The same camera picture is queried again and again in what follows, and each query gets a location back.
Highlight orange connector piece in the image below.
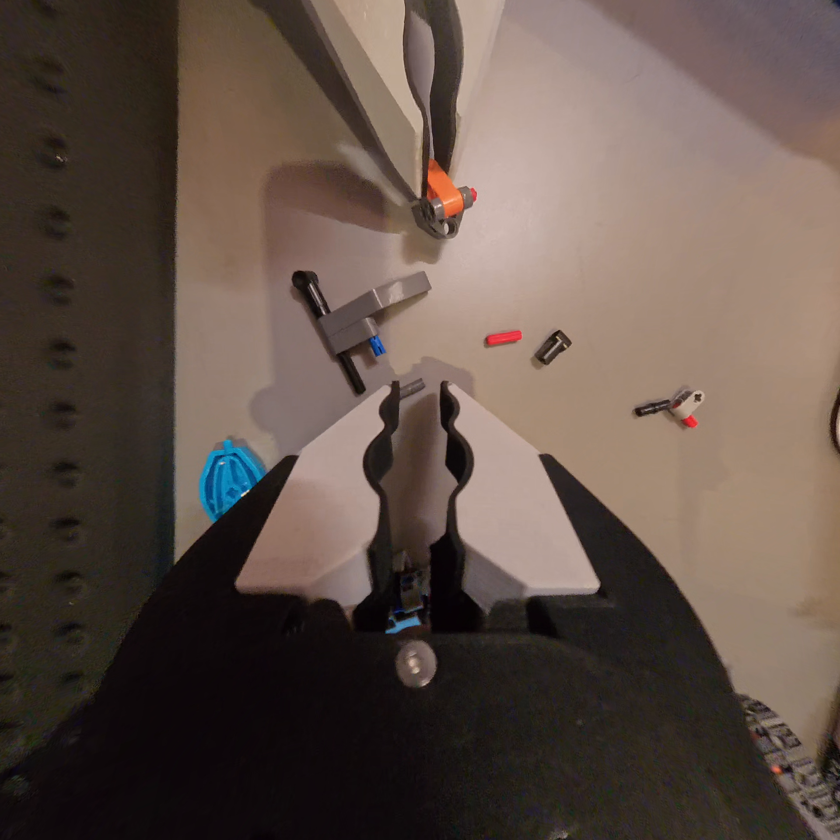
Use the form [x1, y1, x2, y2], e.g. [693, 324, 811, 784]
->
[425, 159, 464, 218]

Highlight grey beam black axle assembly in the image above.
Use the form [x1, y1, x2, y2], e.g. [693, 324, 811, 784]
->
[292, 270, 433, 396]

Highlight dark grey connector piece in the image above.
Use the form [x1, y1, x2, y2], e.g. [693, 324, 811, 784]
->
[412, 187, 477, 239]

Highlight black perforated board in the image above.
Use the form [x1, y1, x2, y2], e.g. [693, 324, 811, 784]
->
[0, 0, 179, 775]

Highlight translucent blue plastic tool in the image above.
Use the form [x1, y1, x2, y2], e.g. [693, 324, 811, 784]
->
[199, 438, 267, 523]

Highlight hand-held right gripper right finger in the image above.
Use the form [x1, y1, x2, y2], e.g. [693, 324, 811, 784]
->
[430, 379, 602, 613]

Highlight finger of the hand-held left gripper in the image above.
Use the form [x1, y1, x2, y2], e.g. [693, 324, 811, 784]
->
[251, 0, 434, 203]
[427, 0, 508, 170]

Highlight small black bush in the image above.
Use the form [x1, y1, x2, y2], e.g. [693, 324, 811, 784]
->
[533, 329, 573, 366]

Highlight small white connector assembly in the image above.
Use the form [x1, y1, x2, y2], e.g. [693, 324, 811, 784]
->
[633, 388, 707, 429]

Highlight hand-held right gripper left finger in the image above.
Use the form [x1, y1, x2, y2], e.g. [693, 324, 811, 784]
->
[235, 381, 403, 608]

